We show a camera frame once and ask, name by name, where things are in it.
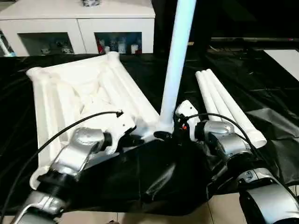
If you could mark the white plastic table leg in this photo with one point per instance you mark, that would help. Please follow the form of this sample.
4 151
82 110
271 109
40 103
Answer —
177 58
216 93
225 93
207 93

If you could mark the white plastic table top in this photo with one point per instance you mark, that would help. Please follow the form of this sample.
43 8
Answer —
70 77

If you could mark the black mat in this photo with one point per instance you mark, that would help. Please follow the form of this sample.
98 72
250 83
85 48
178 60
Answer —
163 168

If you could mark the white candle cup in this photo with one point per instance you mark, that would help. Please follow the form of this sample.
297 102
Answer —
134 48

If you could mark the small white cup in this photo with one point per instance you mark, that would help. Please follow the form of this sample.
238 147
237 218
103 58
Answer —
107 50

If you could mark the white printed jar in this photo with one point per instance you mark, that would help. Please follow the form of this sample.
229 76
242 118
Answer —
121 45

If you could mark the red bottle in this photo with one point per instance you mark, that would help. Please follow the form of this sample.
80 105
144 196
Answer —
101 46

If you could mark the black white patterned figurine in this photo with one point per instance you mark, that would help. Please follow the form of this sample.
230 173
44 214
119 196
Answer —
67 47

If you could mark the white flat board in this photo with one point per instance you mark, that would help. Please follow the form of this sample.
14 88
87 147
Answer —
287 63

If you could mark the white sideboard cabinet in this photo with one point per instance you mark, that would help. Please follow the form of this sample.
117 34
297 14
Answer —
70 14

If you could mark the grey patterned object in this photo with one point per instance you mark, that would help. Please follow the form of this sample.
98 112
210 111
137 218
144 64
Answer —
91 2

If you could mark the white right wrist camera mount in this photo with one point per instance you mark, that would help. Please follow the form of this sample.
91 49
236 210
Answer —
187 107

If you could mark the black metal rail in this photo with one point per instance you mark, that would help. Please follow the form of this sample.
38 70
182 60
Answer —
257 39

